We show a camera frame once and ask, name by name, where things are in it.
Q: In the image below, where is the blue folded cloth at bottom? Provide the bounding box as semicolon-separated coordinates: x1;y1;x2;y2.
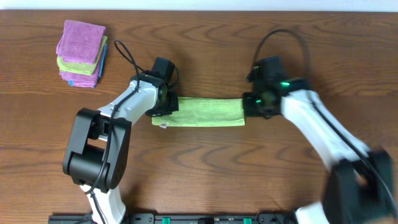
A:
67;44;108;88

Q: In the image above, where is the green folded cloth in stack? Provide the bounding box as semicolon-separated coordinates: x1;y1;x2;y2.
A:
57;36;108;75

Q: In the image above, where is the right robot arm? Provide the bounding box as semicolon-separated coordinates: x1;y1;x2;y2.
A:
243;79;397;223

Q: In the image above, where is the lower purple folded cloth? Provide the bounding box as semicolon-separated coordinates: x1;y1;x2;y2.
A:
57;57;103;88

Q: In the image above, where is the top purple folded cloth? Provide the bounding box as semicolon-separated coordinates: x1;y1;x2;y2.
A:
56;20;106;64

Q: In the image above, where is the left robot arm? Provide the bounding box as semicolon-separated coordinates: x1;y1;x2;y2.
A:
63;70;178;223

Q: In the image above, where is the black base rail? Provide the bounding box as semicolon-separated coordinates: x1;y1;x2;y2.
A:
48;212;296;224

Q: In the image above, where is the light green microfiber cloth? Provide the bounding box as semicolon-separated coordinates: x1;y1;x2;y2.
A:
152;97;245;128

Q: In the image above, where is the purple folded cloth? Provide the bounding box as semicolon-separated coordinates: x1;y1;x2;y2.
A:
56;20;106;64
57;57;103;88

